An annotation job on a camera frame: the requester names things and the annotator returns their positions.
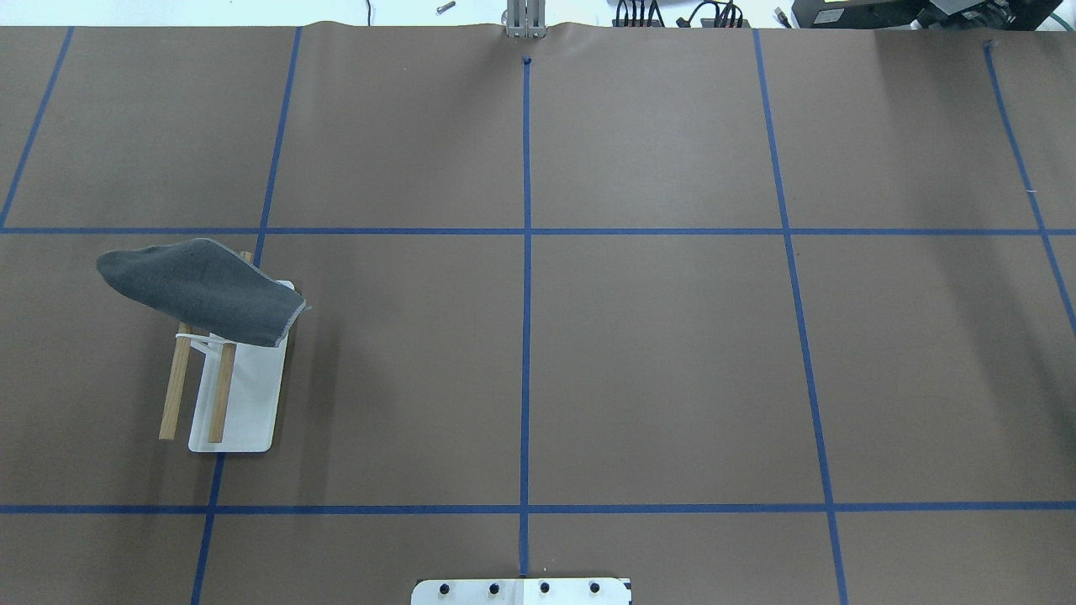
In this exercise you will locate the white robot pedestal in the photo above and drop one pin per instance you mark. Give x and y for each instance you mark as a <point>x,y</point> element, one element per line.
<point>555,590</point>

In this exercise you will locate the near orange black connector box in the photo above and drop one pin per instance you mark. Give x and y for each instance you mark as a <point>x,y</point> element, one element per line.
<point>727,15</point>

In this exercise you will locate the orange black connector box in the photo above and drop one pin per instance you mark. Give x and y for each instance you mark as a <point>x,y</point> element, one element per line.
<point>638,14</point>
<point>727,15</point>

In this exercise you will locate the aluminium frame post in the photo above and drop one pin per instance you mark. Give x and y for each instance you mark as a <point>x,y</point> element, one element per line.
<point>525,19</point>

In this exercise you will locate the white rack with wooden bars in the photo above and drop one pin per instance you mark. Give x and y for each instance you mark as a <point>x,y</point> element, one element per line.
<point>236,395</point>

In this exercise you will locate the far orange black connector box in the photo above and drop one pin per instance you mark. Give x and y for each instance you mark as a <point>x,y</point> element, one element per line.
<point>638,14</point>

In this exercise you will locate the grey towel with white hem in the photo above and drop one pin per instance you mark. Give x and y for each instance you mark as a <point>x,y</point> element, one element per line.
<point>202,283</point>

